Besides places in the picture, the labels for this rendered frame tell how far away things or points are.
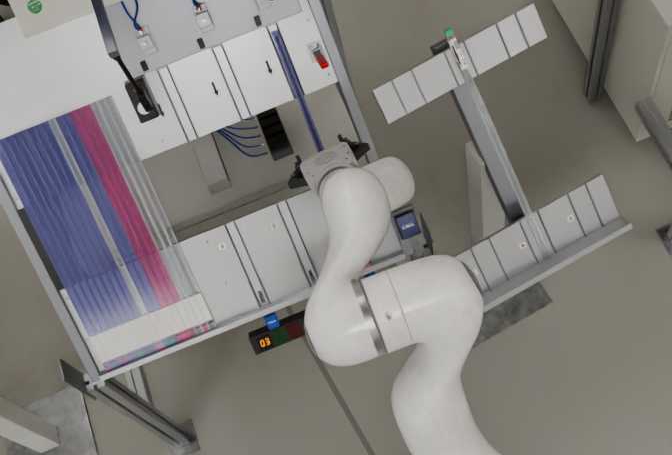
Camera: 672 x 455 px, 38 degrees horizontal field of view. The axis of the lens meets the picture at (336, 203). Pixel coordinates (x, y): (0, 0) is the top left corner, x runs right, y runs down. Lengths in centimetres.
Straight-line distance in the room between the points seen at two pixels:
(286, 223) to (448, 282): 77
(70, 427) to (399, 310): 175
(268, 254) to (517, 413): 94
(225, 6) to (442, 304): 80
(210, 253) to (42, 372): 109
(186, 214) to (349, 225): 102
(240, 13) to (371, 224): 66
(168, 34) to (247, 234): 43
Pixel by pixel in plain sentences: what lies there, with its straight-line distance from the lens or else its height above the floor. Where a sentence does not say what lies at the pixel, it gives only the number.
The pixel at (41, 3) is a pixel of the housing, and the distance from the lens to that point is 179.
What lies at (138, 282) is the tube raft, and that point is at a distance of 195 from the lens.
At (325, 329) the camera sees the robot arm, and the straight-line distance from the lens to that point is 120.
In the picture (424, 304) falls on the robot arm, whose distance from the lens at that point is 120.
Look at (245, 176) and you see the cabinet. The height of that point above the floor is 62.
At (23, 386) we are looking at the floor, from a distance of 293.
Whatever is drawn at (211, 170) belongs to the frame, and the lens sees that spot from 220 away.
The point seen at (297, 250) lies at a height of 78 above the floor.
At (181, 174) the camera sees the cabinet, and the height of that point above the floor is 62.
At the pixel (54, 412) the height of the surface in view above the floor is 1.
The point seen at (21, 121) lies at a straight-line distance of 190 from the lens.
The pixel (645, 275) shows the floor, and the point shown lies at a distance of 275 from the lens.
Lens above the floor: 255
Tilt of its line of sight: 64 degrees down
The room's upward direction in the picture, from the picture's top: 20 degrees counter-clockwise
